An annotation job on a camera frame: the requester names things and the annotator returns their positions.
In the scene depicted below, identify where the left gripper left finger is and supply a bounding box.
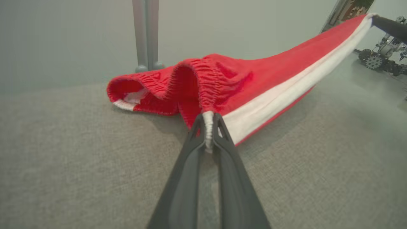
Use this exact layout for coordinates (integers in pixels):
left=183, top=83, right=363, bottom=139
left=146, top=113, right=206, bottom=229

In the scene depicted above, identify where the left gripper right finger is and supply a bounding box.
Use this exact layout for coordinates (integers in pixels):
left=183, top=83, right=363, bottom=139
left=212, top=113, right=271, bottom=229

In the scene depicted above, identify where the red shorts white stripe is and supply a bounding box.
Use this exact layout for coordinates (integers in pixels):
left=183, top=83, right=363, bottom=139
left=107, top=13, right=377, bottom=153

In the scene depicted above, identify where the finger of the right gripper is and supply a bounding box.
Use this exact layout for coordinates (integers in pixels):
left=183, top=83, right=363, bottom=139
left=370, top=14, right=407, bottom=44

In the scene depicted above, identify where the grey metal partition post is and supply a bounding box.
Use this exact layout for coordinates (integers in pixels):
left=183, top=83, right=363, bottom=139
left=132, top=0, right=149, bottom=73
left=146, top=0, right=165, bottom=70

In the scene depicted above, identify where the grey wheeled toy vehicle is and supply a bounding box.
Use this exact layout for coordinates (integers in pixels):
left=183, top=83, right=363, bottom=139
left=358, top=16, right=407, bottom=77

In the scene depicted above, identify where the grey glass door frame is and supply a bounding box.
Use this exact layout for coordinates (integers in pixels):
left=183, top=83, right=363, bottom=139
left=320, top=0, right=347, bottom=34

